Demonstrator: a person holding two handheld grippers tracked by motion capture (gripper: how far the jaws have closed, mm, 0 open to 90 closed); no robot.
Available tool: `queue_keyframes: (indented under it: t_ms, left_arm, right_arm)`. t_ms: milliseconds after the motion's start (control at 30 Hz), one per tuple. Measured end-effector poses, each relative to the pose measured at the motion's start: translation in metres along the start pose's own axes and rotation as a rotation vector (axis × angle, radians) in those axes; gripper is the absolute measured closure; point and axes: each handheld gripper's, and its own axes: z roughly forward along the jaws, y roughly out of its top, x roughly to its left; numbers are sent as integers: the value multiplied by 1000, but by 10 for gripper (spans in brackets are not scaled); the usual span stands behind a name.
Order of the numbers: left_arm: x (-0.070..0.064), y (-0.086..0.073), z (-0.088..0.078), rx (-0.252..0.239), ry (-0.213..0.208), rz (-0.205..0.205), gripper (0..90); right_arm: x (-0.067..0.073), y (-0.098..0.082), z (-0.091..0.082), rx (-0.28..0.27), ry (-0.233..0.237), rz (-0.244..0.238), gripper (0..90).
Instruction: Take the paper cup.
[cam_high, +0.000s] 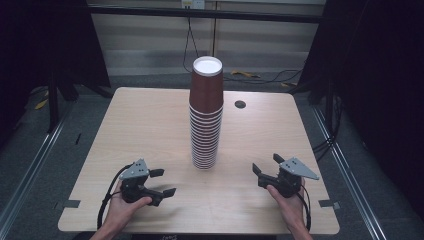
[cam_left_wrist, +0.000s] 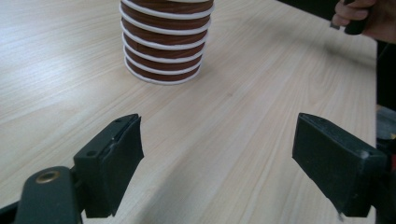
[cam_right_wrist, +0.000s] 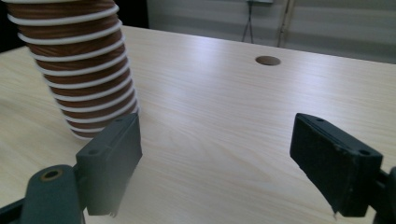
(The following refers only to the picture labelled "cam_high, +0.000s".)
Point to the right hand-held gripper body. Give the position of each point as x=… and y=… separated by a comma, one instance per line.
x=288, y=181

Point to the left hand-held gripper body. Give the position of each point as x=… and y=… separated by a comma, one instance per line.
x=133, y=181

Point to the stack of brown paper cups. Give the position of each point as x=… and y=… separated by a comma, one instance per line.
x=205, y=133

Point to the person's right hand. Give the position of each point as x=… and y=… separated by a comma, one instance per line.
x=293, y=208

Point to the person's left hand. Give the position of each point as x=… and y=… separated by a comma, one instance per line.
x=116, y=213

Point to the grey tape strip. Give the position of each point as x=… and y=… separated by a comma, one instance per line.
x=329, y=203
x=70, y=203

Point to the black table grommet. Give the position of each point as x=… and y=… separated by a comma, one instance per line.
x=240, y=104

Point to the yellow tape piece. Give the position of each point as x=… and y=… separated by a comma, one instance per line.
x=286, y=85
x=41, y=104
x=243, y=73

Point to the black curtain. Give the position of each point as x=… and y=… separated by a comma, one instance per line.
x=376, y=83
x=40, y=43

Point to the black horizontal bar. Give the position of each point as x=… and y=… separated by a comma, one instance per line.
x=200, y=14

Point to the metal floor rail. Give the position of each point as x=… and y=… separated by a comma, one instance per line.
x=30, y=166
x=353, y=186

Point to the white wall power outlet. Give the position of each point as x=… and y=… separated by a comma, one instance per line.
x=192, y=3

